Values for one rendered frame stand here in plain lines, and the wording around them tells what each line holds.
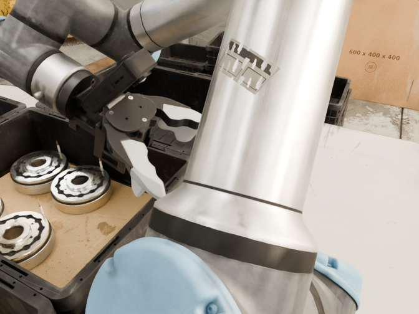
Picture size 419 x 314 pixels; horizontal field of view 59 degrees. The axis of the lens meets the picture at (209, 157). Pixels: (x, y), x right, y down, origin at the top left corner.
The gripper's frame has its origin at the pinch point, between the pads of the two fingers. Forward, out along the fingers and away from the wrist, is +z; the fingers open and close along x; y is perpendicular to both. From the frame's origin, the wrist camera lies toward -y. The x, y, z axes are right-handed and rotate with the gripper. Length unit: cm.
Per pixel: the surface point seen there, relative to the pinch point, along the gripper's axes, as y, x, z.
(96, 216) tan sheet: 23.5, 3.2, -12.3
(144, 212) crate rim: 8.9, 5.6, -3.1
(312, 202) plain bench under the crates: 27.4, -31.2, 21.7
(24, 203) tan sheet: 28.3, 6.7, -25.2
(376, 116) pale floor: 105, -214, 59
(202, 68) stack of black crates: 90, -138, -49
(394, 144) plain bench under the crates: 25, -66, 36
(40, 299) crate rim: 8.4, 21.5, -5.5
